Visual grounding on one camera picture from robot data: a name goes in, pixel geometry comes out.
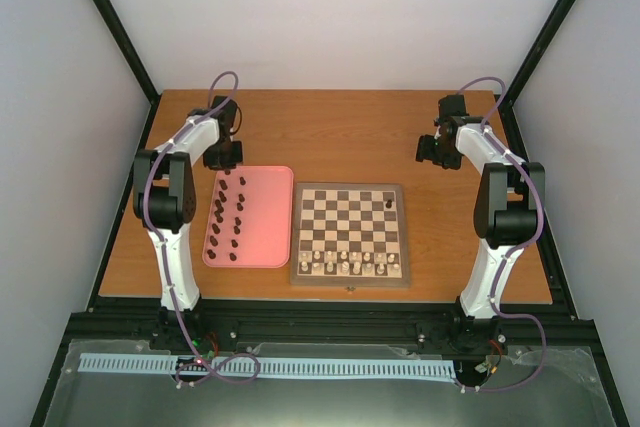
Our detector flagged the pink plastic tray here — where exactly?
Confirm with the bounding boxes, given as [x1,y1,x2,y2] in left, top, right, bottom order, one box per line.
[202,166,294,269]

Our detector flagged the black aluminium frame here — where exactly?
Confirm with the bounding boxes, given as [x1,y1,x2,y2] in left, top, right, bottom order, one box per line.
[31,0,629,426]

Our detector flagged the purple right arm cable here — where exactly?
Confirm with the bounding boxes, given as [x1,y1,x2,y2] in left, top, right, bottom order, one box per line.
[457,74,549,393]

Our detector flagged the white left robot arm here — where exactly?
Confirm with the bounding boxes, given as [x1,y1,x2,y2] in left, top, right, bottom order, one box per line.
[132,96,243,312]

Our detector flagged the wooden chess board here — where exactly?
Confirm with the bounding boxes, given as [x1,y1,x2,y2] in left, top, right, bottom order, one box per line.
[290,182,411,288]

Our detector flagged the light blue cable duct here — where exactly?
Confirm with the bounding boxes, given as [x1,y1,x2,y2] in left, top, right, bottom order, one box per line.
[77,353,455,383]

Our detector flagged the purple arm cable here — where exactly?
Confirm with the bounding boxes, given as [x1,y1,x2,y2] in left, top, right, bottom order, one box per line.
[457,74,549,393]
[141,71,261,386]

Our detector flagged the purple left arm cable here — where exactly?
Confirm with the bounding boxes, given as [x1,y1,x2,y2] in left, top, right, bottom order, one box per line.
[141,71,261,386]

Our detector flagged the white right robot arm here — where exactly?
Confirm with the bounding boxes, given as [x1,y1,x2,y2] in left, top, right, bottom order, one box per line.
[416,94,545,320]

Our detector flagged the grey metal base plate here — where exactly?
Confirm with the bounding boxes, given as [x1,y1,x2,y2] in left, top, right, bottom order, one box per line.
[42,341,615,426]

